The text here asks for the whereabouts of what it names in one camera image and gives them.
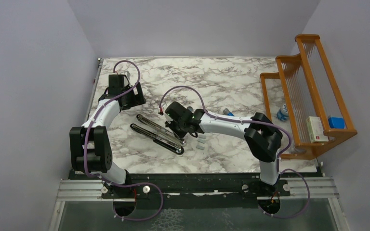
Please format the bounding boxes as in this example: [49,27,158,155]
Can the long black silver stapler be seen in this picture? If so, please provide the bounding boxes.
[130,114,186,155]

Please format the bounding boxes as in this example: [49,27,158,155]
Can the staple strip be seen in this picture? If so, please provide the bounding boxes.
[196,145,205,150]
[197,135,206,143]

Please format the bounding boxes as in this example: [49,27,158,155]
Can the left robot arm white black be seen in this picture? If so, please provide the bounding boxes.
[69,71,146,198]

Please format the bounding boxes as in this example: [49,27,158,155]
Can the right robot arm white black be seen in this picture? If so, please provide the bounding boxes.
[164,102,283,196]

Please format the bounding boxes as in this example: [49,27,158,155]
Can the blue grey small cylinder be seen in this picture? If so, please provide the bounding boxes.
[223,108,234,116]

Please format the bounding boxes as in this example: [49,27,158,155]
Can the blue white bottle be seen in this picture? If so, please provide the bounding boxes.
[276,103,289,121]

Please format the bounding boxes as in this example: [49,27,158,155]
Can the wooden orange rack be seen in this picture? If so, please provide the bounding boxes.
[260,34,357,160]

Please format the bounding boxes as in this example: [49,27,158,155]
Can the white red box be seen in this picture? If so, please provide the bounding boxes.
[306,116,329,143]

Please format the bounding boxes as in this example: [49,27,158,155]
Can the blue small box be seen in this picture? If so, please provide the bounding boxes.
[328,116,346,129]

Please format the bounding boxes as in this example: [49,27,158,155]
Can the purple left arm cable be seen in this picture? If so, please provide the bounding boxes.
[82,60,165,222]

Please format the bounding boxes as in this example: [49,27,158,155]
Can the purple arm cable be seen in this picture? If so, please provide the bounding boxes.
[159,85,311,220]
[82,60,165,222]

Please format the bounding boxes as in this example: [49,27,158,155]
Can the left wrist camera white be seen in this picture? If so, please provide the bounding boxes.
[119,71,131,86]

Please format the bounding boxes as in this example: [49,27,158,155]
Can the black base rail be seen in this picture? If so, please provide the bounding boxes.
[68,170,291,209]

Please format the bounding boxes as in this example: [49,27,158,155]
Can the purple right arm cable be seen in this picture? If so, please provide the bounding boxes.
[159,85,311,220]

